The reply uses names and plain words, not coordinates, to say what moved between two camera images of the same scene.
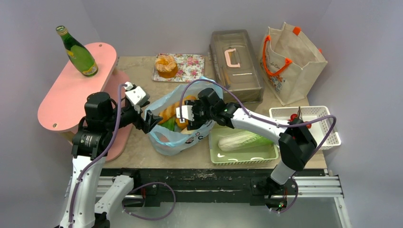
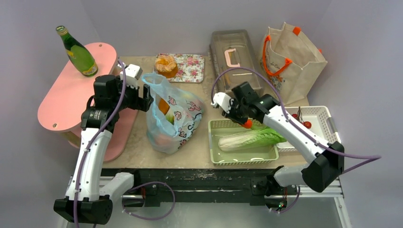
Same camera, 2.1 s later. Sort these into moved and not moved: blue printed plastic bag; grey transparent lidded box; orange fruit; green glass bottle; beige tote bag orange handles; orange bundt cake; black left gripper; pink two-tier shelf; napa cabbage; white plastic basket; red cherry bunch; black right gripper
Moved: black right gripper; black left gripper; orange fruit; blue printed plastic bag
Not moved: grey transparent lidded box; green glass bottle; napa cabbage; pink two-tier shelf; beige tote bag orange handles; orange bundt cake; red cherry bunch; white plastic basket
